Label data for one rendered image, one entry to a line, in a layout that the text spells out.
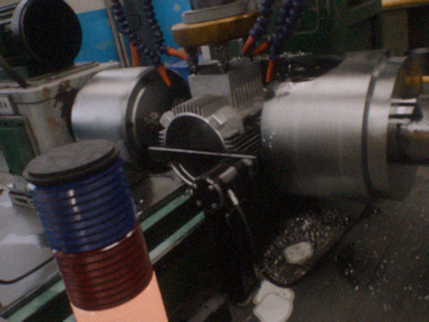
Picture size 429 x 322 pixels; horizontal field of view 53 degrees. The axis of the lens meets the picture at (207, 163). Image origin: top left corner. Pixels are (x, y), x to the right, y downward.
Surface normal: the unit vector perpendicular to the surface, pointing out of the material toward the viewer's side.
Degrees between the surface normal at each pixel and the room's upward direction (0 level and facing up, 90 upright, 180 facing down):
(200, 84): 90
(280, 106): 54
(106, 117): 69
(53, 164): 0
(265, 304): 0
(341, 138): 77
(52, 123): 90
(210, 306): 0
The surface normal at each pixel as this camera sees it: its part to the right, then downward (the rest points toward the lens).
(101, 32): 0.79, 0.08
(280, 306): -0.18, -0.91
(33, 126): -0.59, 0.39
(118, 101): -0.57, -0.27
